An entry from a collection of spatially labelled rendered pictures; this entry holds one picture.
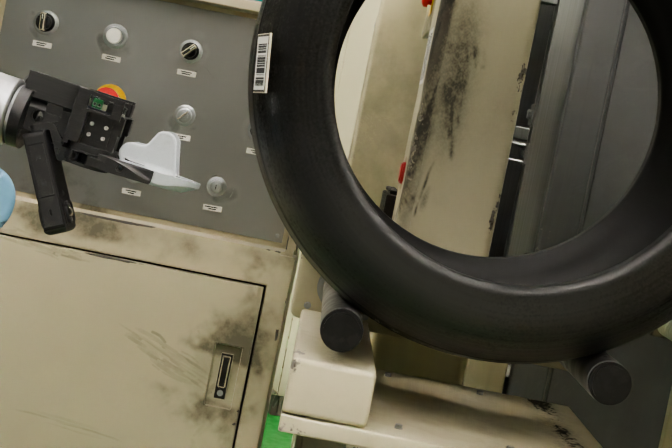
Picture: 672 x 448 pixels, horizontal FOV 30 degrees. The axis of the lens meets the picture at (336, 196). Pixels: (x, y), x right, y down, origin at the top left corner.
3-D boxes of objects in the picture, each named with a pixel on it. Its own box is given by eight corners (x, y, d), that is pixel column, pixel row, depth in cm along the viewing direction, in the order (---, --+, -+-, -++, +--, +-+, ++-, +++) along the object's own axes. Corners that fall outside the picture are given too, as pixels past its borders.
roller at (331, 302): (329, 266, 162) (362, 276, 162) (319, 299, 163) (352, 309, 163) (326, 303, 128) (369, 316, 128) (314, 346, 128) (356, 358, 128)
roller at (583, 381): (537, 310, 163) (572, 315, 163) (532, 344, 163) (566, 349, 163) (592, 359, 128) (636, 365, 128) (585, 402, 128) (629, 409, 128)
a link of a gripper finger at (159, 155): (209, 146, 134) (127, 119, 134) (192, 199, 134) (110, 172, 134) (212, 146, 137) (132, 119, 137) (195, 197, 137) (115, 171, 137)
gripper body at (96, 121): (131, 103, 133) (23, 68, 133) (106, 180, 133) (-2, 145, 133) (142, 105, 141) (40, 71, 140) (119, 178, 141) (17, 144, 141)
